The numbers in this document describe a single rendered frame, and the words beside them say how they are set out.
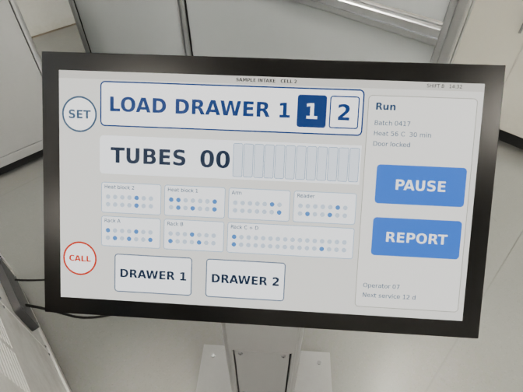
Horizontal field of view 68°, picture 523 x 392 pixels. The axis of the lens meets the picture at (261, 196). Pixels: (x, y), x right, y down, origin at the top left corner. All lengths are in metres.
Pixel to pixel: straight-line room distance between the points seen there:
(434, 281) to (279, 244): 0.18
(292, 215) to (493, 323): 1.42
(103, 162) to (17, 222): 1.70
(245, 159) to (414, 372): 1.25
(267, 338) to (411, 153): 0.47
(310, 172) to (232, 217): 0.10
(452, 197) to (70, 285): 0.46
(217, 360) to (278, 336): 0.72
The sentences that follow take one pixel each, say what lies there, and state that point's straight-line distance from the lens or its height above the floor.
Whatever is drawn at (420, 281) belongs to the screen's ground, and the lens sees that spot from 0.49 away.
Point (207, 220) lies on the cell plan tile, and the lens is 0.46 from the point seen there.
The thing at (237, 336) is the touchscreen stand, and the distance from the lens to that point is 0.79.
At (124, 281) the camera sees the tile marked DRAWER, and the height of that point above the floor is 1.00.
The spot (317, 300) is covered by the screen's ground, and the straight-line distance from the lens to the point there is 0.47.
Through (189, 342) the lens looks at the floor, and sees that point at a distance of 1.55.
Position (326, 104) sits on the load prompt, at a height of 1.16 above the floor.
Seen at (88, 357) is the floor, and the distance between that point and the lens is 1.63.
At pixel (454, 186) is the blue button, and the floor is 1.10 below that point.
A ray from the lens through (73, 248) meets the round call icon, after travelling 0.52.
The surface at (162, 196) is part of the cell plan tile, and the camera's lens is 0.47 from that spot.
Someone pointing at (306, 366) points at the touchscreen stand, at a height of 0.04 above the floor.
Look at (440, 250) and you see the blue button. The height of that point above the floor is 1.04.
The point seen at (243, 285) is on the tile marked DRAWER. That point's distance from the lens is 0.47.
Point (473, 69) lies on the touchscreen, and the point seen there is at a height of 1.19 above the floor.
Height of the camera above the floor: 1.40
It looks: 45 degrees down
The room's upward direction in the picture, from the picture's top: straight up
